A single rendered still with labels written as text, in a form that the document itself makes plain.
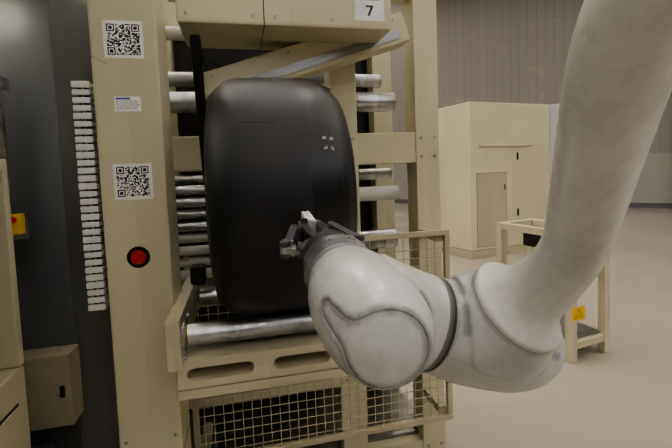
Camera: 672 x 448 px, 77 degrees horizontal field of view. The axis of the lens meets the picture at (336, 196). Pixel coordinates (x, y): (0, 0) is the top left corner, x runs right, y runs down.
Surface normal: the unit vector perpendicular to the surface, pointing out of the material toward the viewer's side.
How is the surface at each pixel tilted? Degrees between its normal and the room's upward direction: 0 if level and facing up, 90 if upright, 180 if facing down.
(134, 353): 90
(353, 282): 32
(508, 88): 90
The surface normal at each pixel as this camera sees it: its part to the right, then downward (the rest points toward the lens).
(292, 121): 0.17, -0.50
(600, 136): -0.48, 0.67
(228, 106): -0.12, -0.60
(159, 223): 0.22, 0.06
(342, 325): -0.78, -0.27
